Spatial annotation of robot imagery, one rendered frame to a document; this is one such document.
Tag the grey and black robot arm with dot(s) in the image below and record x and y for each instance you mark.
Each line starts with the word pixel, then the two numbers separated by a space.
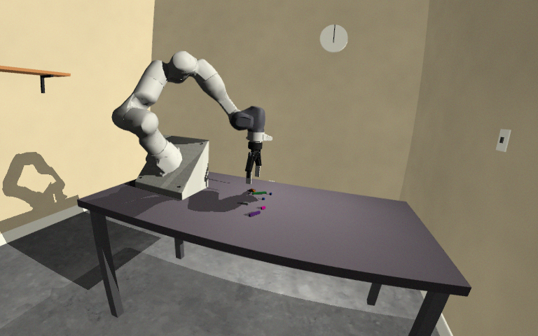
pixel 132 115

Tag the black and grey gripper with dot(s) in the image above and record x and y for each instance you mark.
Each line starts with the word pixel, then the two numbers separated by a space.
pixel 254 155

